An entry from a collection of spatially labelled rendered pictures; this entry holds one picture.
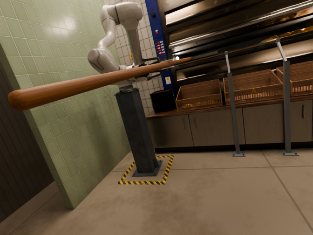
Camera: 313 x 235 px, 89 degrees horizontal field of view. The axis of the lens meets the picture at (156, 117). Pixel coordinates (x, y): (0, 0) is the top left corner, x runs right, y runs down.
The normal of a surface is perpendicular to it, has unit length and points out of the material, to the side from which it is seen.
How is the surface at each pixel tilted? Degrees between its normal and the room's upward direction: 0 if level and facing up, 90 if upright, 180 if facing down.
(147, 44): 90
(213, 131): 90
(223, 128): 90
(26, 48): 90
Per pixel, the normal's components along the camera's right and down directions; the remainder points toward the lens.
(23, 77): 0.91, -0.11
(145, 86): -0.34, 0.32
